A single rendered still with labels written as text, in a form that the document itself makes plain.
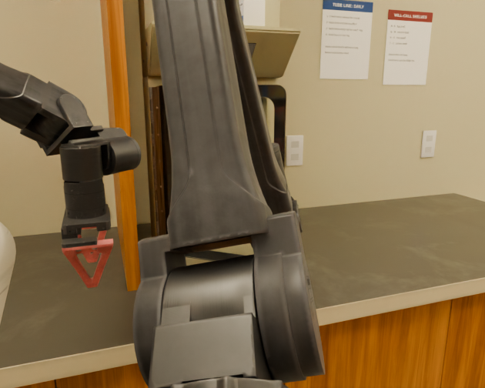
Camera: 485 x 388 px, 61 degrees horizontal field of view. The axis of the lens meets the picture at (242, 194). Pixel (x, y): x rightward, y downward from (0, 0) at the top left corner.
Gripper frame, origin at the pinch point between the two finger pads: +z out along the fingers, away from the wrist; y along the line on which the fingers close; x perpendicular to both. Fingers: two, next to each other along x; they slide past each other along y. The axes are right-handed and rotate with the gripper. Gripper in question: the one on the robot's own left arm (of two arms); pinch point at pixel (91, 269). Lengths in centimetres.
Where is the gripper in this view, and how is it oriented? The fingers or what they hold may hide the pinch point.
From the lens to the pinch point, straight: 70.6
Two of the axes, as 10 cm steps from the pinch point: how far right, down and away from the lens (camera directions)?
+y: -3.3, -2.3, 9.1
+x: -9.4, 0.8, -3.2
